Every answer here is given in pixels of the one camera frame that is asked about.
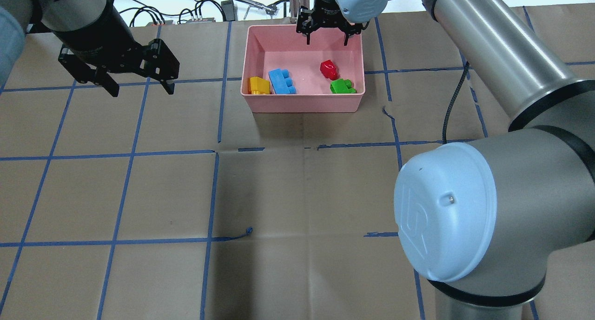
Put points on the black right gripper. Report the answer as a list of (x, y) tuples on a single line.
[(325, 9)]

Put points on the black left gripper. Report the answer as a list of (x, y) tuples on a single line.
[(98, 37)]

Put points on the red toy block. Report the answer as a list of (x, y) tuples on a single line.
[(329, 70)]

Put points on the green toy block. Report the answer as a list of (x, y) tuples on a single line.
[(342, 86)]

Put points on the blue toy block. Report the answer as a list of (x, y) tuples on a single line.
[(281, 81)]

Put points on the yellow toy block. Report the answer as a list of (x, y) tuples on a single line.
[(258, 86)]

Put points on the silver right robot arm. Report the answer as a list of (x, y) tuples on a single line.
[(480, 219)]

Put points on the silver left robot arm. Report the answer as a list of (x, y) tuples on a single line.
[(15, 16)]

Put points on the pink plastic box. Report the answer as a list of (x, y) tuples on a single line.
[(270, 47)]

